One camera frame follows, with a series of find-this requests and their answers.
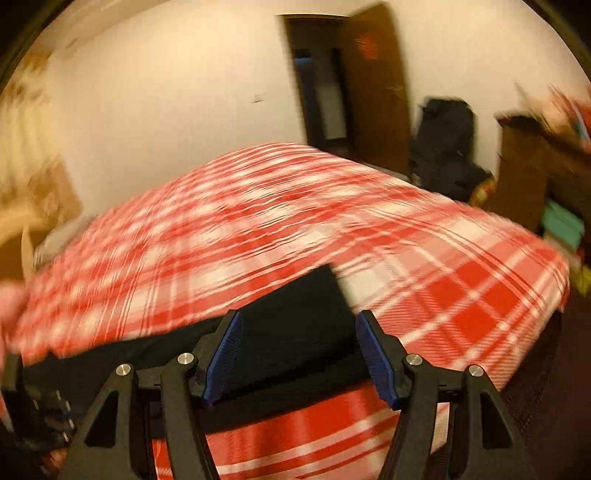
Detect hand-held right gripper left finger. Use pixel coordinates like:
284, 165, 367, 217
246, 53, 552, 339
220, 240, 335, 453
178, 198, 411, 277
58, 310, 244, 480

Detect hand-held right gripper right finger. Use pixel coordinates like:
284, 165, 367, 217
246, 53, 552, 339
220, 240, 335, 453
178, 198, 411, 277
355, 310, 539, 480

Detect black pants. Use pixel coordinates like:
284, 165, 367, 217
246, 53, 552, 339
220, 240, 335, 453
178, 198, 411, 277
18, 264, 409, 435

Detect pink cloth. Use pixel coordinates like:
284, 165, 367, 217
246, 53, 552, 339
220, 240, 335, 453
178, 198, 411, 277
0, 281, 29, 342

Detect red plaid blanket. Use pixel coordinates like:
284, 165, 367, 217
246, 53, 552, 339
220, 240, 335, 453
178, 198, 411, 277
0, 143, 571, 480

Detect black suitcase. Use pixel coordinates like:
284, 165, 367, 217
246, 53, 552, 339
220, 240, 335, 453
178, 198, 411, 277
409, 97, 492, 201

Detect brown wooden cabinet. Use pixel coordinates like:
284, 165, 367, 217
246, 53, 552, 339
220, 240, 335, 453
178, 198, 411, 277
489, 115, 591, 250

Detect teal box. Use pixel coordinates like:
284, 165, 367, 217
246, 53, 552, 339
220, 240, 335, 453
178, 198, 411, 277
540, 200, 585, 250

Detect brown wooden door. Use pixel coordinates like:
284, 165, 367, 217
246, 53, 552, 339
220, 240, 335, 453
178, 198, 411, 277
339, 2, 414, 174

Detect pile of colourful clutter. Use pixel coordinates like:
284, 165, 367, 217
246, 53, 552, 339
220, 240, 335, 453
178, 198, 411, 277
515, 83, 591, 153

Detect red paper door decoration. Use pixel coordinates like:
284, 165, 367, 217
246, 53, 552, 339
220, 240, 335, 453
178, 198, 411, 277
355, 31, 380, 62

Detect beige floral curtain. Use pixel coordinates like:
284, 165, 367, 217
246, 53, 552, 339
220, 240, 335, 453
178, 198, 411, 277
0, 51, 51, 155

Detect wooden door frame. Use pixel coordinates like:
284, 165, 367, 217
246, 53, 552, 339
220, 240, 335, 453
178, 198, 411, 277
277, 14, 356, 158

